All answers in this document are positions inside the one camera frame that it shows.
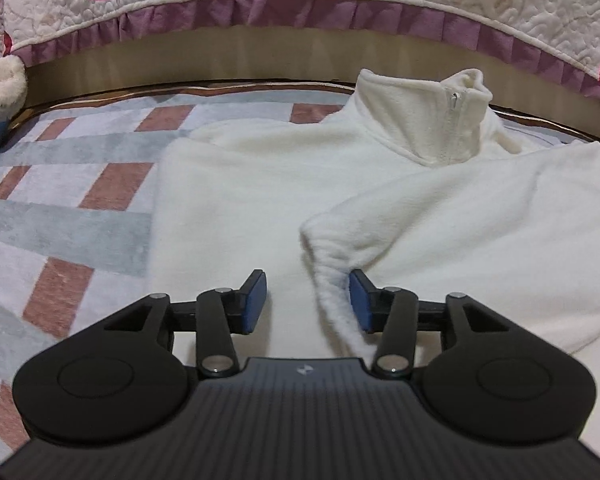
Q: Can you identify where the white fleece zip jacket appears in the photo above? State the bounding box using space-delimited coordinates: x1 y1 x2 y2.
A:
147 67 600 361

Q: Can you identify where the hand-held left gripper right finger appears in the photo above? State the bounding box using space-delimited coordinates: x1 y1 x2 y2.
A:
348 268 502 379

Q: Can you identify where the grey rabbit plush toy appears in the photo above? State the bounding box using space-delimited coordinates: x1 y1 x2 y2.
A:
0 25 29 163

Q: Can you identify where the beige bed base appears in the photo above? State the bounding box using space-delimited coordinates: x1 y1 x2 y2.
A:
10 24 600 133

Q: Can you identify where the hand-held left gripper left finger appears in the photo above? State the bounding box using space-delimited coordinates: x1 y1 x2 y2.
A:
102 269 269 377

